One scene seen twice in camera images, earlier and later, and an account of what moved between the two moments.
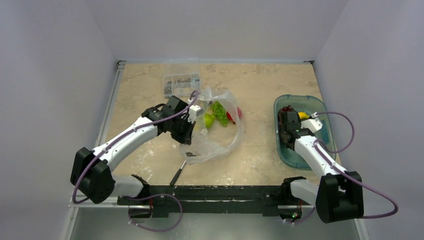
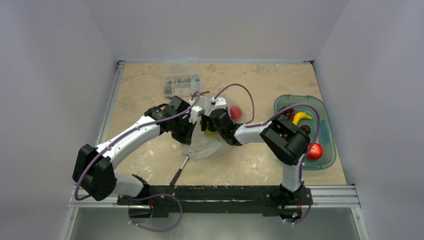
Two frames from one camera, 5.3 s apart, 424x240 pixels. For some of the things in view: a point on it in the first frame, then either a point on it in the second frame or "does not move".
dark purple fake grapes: x=288 y=108 does not move
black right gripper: x=285 y=130 → x=214 y=122
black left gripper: x=185 y=138 does not move
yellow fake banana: x=303 y=115 does not move
